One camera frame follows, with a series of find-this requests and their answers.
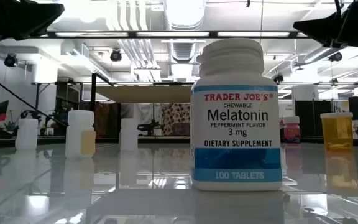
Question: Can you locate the amber pill bottle white cap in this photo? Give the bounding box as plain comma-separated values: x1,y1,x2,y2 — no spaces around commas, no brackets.
319,111,354,152

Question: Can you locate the pink bottle white cap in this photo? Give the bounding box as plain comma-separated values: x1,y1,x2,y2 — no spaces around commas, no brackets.
283,116,301,144

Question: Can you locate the small plain white bottle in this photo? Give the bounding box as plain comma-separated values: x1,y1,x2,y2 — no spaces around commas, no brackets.
15,118,39,152

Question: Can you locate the white bottle yellow label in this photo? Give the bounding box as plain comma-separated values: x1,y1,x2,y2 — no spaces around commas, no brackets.
65,110,97,159

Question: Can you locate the white melatonin bottle blue label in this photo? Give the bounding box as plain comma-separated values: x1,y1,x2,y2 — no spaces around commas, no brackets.
190,37,283,192

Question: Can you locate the plain white pill bottle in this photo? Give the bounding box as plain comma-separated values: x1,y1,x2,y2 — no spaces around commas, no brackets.
119,118,139,152

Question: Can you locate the floral cloth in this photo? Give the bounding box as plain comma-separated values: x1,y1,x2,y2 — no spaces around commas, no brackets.
333,99,351,113

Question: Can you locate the black partition panel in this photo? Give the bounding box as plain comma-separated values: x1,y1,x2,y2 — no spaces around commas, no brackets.
295,100,333,138

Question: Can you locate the small black monitor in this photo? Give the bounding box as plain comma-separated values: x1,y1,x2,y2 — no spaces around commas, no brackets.
0,100,10,118

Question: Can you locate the dark brown patterned cloth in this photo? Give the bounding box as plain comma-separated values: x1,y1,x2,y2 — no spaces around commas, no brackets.
94,102,118,139

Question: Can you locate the white hanging cloth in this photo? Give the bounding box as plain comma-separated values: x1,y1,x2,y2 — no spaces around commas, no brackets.
135,104,155,124

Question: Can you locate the brown dotted cloth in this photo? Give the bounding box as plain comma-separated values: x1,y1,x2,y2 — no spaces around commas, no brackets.
162,103,191,137

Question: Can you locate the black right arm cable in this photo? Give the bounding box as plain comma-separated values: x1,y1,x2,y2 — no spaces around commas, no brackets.
334,0,344,19

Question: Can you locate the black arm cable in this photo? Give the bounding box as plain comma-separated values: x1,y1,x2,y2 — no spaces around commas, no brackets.
334,0,344,19
0,68,68,129

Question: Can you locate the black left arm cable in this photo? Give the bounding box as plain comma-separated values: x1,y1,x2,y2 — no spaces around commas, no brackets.
0,68,68,129

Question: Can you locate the black wall screen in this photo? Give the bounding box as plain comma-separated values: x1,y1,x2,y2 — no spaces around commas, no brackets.
348,96,358,121

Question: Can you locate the black metal rig frame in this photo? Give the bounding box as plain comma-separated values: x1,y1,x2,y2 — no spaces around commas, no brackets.
47,30,309,39

